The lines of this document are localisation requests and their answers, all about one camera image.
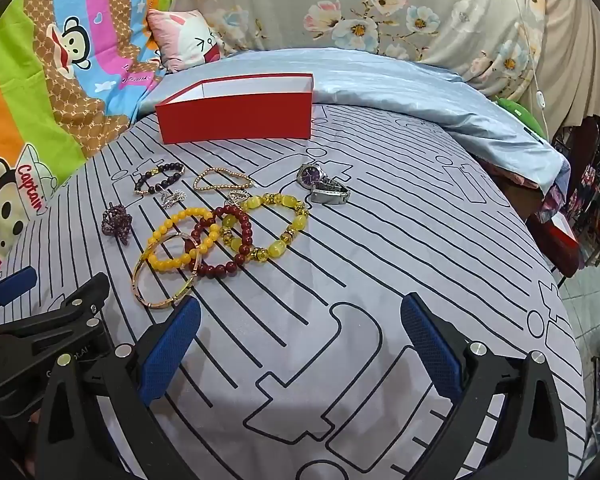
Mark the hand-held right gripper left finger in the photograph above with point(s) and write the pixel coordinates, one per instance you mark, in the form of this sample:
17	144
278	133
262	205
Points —
172	342

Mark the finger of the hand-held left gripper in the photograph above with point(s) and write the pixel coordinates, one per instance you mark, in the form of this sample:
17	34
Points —
87	297
15	282

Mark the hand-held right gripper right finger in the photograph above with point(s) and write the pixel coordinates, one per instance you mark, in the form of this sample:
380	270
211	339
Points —
430	345

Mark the rose gold bangle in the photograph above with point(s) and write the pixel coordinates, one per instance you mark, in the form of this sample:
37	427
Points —
136	272

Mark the silver wristwatch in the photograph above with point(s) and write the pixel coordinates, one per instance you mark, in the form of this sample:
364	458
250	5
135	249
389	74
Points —
310	175

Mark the red cardboard box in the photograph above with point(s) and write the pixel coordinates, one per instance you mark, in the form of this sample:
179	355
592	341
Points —
230	120

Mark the grey striped bedsheet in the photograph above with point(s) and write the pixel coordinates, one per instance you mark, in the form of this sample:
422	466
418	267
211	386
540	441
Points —
380	240

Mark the small red box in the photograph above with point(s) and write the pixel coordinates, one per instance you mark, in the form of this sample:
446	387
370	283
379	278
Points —
562	250

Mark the cartoon monkey printed blanket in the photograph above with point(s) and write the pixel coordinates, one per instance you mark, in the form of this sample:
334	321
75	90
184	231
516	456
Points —
30	85

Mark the pile of clothes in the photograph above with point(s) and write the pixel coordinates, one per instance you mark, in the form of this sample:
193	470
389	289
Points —
587	180

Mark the green plush toy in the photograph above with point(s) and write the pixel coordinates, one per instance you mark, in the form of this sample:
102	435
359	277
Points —
517	107

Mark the light blue blanket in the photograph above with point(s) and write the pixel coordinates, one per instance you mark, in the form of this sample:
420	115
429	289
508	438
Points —
380	80

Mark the pink cartoon cat pillow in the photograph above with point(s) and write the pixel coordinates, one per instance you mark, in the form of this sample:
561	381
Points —
190	40

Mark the beige curtain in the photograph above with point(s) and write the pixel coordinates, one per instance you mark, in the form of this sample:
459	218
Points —
570	35

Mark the grey floral quilt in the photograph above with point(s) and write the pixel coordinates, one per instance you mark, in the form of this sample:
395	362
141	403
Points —
380	5

